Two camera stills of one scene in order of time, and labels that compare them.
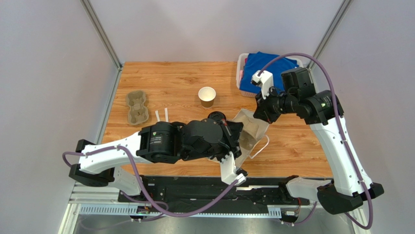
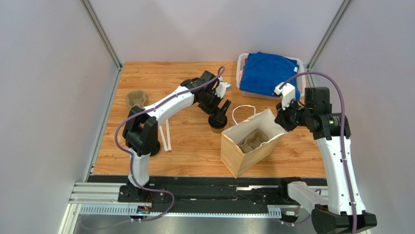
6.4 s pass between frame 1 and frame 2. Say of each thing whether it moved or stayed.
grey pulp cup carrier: moved
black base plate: stayed
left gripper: moved
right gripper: moved
